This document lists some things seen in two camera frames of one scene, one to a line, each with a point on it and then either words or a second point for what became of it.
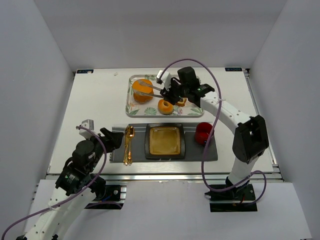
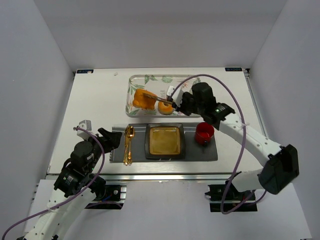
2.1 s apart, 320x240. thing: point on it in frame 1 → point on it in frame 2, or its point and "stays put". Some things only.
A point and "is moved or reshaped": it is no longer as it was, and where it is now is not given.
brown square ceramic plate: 165,141 stays put
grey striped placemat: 194,152 stays put
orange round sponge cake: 142,85 → 144,99
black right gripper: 169,91 → 182,104
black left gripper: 107,140 stays put
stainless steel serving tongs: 149,95 is moved or reshaped
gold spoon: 131,133 stays put
